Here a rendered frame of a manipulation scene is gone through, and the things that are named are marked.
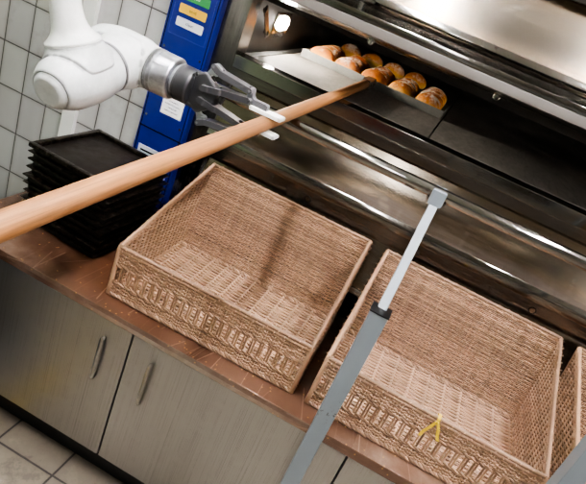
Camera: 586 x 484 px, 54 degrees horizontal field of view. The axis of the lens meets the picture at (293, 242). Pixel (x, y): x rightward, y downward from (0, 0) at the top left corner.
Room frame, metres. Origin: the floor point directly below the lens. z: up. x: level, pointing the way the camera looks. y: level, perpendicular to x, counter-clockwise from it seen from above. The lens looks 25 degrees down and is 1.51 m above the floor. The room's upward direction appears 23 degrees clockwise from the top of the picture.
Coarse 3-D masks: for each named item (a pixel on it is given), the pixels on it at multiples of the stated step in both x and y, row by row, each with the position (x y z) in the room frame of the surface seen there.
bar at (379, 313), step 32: (288, 128) 1.31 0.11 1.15; (384, 160) 1.28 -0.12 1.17; (448, 192) 1.24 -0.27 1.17; (512, 224) 1.22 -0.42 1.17; (576, 256) 1.19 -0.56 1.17; (384, 320) 1.02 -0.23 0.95; (352, 352) 1.02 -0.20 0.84; (352, 384) 1.01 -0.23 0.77; (320, 416) 1.02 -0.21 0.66; (576, 448) 0.96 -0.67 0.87; (288, 480) 1.02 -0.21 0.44; (576, 480) 0.93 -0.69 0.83
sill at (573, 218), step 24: (264, 72) 1.71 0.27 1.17; (312, 96) 1.69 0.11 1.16; (360, 120) 1.66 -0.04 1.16; (384, 120) 1.67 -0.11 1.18; (408, 144) 1.63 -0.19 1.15; (432, 144) 1.62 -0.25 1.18; (456, 168) 1.61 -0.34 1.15; (480, 168) 1.59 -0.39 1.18; (504, 192) 1.58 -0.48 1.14; (528, 192) 1.57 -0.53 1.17; (576, 216) 1.55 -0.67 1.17
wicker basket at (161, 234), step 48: (192, 192) 1.57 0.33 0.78; (240, 192) 1.66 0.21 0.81; (144, 240) 1.35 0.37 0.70; (192, 240) 1.62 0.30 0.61; (288, 240) 1.61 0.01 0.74; (336, 240) 1.60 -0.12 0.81; (144, 288) 1.22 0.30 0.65; (192, 288) 1.20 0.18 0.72; (240, 288) 1.50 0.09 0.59; (288, 288) 1.57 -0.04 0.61; (336, 288) 1.56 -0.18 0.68; (192, 336) 1.19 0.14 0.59; (240, 336) 1.27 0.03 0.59; (288, 336) 1.15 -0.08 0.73; (288, 384) 1.15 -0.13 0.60
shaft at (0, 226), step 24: (336, 96) 1.61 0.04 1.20; (264, 120) 1.10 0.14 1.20; (288, 120) 1.23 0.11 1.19; (192, 144) 0.82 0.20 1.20; (216, 144) 0.88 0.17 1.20; (120, 168) 0.65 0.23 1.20; (144, 168) 0.68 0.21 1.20; (168, 168) 0.74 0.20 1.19; (48, 192) 0.53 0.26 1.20; (72, 192) 0.55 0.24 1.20; (96, 192) 0.58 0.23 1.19; (120, 192) 0.63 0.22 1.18; (0, 216) 0.45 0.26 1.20; (24, 216) 0.47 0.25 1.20; (48, 216) 0.50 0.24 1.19; (0, 240) 0.44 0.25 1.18
